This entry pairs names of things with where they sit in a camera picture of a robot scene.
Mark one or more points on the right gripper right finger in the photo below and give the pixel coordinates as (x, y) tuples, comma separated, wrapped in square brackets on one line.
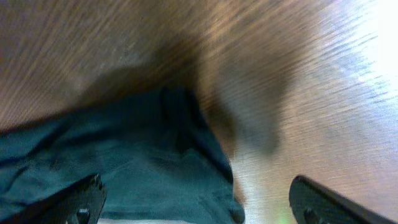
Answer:
[(313, 203)]

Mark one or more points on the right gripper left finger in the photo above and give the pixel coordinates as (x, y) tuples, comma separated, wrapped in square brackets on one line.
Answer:
[(80, 203)]

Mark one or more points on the black Nike t-shirt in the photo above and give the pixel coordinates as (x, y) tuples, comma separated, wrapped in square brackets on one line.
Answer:
[(154, 152)]

